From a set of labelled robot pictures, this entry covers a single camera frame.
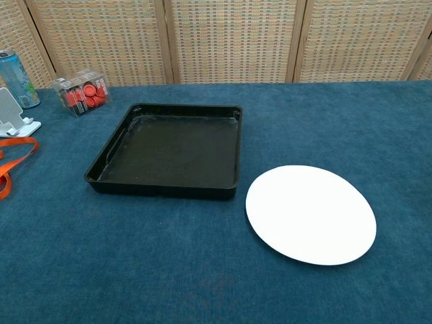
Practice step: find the white round plate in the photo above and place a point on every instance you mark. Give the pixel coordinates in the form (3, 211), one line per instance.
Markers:
(310, 216)

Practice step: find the black square tray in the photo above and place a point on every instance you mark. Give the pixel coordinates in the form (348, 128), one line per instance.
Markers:
(172, 152)

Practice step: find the blue table cloth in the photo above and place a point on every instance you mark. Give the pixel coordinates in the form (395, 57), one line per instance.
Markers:
(202, 253)

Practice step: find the woven folding screen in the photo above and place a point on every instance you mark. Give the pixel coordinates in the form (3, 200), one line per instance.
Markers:
(233, 40)

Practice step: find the clear box of red caps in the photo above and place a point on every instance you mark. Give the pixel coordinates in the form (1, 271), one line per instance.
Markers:
(82, 92)

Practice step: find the orange ribbon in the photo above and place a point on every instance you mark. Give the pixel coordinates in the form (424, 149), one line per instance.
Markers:
(15, 162)

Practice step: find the white phone stand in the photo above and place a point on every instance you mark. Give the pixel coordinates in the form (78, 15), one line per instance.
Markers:
(10, 116)

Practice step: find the blue drink can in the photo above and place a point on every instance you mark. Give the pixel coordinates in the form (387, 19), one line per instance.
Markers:
(15, 79)

